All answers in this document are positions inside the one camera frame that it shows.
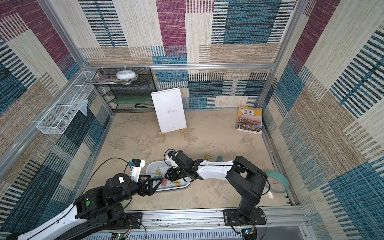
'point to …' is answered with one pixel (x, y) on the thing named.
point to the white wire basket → (55, 121)
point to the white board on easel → (169, 108)
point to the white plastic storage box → (163, 166)
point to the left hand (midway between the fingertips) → (157, 178)
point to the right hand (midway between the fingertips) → (165, 175)
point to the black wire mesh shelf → (127, 90)
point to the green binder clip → (160, 179)
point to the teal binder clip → (220, 158)
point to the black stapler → (140, 105)
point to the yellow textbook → (249, 119)
